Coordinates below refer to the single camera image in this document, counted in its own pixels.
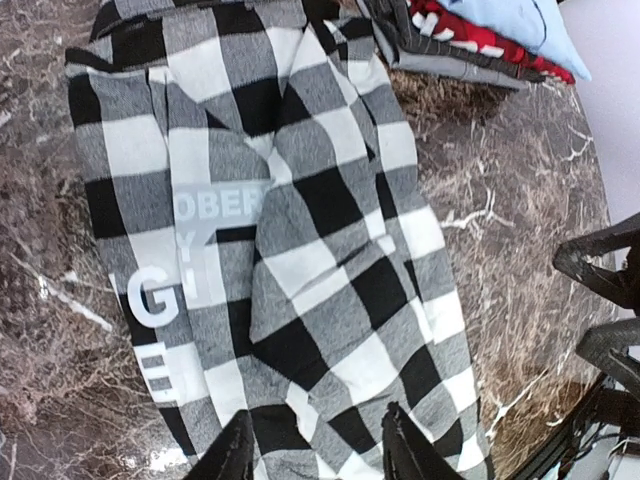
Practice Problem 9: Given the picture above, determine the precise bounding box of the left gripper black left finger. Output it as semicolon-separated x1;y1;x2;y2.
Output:
185;410;254;480

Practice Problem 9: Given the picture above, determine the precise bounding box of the black front rail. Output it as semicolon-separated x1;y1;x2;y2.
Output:
510;374;639;480

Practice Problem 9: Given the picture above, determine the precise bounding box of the folded grey shirt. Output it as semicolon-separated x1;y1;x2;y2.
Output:
358;0;545;90

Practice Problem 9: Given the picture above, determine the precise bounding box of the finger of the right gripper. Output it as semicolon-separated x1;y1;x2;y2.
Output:
576;317;639;395

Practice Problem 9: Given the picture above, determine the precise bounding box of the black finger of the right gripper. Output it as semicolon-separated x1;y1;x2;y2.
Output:
552;213;639;315

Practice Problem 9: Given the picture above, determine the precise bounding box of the folded light blue shirt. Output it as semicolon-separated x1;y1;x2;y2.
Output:
440;0;591;81

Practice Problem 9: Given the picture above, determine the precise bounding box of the folded red black shirt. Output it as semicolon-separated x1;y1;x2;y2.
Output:
407;1;575;85

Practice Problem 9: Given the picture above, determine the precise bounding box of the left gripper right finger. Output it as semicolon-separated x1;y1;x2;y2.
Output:
382;402;458;480

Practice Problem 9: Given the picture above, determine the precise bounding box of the black white plaid shirt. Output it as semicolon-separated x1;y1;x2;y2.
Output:
65;1;494;479

